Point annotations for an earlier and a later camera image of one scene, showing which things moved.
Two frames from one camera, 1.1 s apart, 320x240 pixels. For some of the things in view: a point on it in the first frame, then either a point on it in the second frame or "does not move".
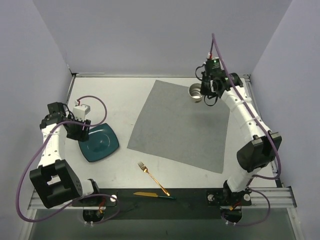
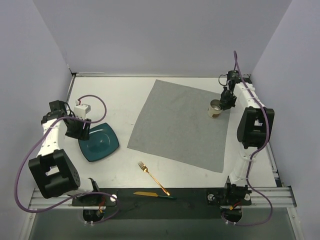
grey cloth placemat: [174, 126] does not move
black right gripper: [205, 88] to [225, 100]
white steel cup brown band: [194, 92] to [214, 109]
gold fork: [144, 168] does not move
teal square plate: [101, 142] does not move
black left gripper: [78, 129] does not move
